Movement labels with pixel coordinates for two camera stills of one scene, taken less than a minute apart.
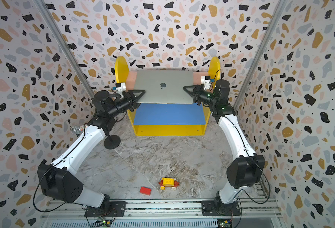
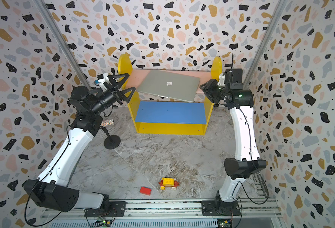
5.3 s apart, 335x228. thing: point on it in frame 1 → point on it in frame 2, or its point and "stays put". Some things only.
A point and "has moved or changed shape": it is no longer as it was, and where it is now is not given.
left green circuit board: [105, 223] stays put
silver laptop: [164, 86] has moved or changed shape
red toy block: [145, 191] stays put
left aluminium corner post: [51, 23] stays put
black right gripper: [196, 94] → [208, 90]
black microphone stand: [112, 142] stays put
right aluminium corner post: [279, 7] stays put
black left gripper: [131, 100] → [112, 91]
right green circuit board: [224, 223] stays put
